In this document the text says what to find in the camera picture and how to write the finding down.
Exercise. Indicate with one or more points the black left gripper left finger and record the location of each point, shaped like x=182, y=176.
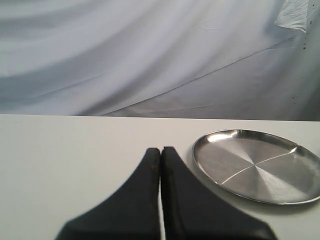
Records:
x=130, y=213

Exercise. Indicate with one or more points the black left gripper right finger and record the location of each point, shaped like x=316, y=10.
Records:
x=192, y=212

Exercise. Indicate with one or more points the round stainless steel plate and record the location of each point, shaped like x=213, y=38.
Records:
x=258, y=166

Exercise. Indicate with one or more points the white backdrop cloth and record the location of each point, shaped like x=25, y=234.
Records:
x=202, y=59

